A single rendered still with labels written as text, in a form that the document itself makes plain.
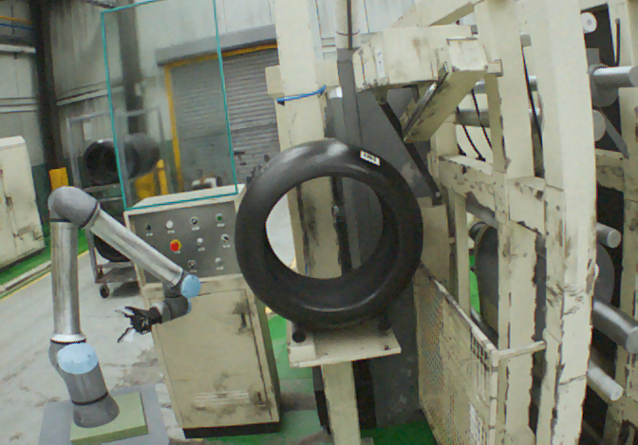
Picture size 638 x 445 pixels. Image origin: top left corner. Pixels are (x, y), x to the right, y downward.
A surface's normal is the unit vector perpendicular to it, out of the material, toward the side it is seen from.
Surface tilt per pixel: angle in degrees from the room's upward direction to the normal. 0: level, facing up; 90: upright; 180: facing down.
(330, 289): 80
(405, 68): 90
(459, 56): 72
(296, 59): 90
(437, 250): 90
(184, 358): 90
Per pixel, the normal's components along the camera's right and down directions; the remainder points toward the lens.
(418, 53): 0.06, 0.18
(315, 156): -0.10, -0.59
